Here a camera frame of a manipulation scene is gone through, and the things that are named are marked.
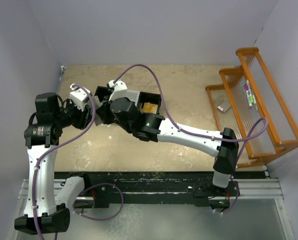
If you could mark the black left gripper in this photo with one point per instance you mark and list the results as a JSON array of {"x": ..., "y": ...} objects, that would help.
[{"x": 84, "y": 117}]

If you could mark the green marker pen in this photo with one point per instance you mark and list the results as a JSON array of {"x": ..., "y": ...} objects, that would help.
[{"x": 252, "y": 102}]

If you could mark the black bin with gold cards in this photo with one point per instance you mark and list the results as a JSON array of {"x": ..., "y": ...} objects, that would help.
[{"x": 147, "y": 97}]

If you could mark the gold cards stack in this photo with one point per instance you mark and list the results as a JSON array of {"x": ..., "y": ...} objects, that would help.
[{"x": 148, "y": 107}]

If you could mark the pink marker pen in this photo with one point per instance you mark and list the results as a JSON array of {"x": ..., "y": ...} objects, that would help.
[{"x": 247, "y": 89}]

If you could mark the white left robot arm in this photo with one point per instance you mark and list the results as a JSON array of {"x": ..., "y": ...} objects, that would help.
[{"x": 44, "y": 212}]

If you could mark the orange wooden rack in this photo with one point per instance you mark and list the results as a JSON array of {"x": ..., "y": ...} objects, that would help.
[{"x": 281, "y": 135}]

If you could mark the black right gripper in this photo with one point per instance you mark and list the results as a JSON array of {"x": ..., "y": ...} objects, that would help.
[{"x": 103, "y": 111}]

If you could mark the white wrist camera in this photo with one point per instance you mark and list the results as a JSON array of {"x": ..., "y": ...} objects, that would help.
[
  {"x": 78, "y": 97},
  {"x": 118, "y": 89}
]

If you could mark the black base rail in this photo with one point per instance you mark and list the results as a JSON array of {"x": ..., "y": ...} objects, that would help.
[{"x": 153, "y": 188}]

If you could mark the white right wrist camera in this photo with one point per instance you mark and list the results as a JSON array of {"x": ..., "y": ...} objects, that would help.
[{"x": 118, "y": 89}]

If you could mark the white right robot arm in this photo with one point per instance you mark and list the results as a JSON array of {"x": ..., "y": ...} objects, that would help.
[{"x": 222, "y": 145}]

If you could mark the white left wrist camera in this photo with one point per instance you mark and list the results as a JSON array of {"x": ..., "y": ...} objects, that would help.
[{"x": 78, "y": 97}]

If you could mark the grey card holder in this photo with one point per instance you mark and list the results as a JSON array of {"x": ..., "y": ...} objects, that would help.
[{"x": 98, "y": 121}]

